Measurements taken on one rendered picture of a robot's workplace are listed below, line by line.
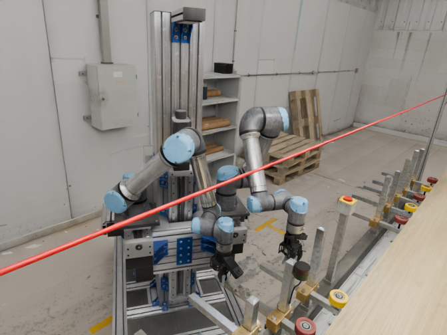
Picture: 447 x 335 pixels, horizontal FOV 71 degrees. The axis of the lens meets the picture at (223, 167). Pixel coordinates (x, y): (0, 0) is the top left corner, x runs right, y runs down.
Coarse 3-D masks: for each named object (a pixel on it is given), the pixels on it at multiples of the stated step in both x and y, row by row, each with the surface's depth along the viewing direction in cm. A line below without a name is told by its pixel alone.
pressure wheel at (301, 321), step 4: (300, 320) 124; (304, 320) 125; (308, 320) 125; (296, 324) 122; (300, 324) 123; (304, 324) 122; (308, 324) 123; (312, 324) 123; (296, 328) 122; (300, 328) 121; (304, 328) 121; (308, 328) 121; (312, 328) 121; (316, 328) 121; (296, 332) 122; (300, 332) 120; (304, 332) 119; (308, 332) 119; (312, 332) 119
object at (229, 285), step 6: (228, 282) 148; (228, 288) 147; (264, 306) 136; (264, 312) 135; (270, 312) 133; (282, 324) 129; (288, 324) 128; (294, 324) 128; (288, 330) 127; (294, 330) 125
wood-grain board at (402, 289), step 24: (432, 192) 251; (432, 216) 214; (408, 240) 184; (432, 240) 186; (384, 264) 162; (408, 264) 163; (432, 264) 164; (360, 288) 144; (384, 288) 145; (408, 288) 146; (432, 288) 147; (360, 312) 131; (384, 312) 132; (408, 312) 132; (432, 312) 133
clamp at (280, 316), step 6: (276, 312) 132; (282, 312) 132; (288, 312) 133; (270, 318) 129; (276, 318) 129; (282, 318) 129; (288, 318) 135; (270, 324) 129; (276, 324) 126; (276, 330) 128
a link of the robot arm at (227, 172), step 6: (222, 168) 174; (228, 168) 174; (234, 168) 173; (222, 174) 169; (228, 174) 168; (234, 174) 169; (240, 174) 173; (222, 180) 170; (240, 180) 172; (222, 186) 171; (228, 186) 171; (234, 186) 172; (240, 186) 174; (222, 192) 172; (228, 192) 172; (234, 192) 174
